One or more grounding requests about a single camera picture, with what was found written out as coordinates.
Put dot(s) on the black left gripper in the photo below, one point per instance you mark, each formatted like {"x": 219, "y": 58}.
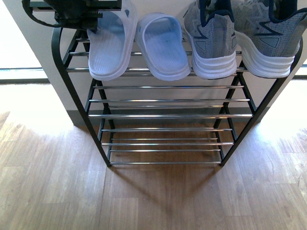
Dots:
{"x": 73, "y": 14}

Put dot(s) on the light blue slipper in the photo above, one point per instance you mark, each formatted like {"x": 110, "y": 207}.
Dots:
{"x": 159, "y": 37}
{"x": 111, "y": 44}

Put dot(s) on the grey knit sneaker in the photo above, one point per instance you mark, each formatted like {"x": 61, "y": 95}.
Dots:
{"x": 269, "y": 33}
{"x": 209, "y": 28}

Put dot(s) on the black metal shoe rack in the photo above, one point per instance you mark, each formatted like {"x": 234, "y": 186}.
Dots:
{"x": 163, "y": 125}

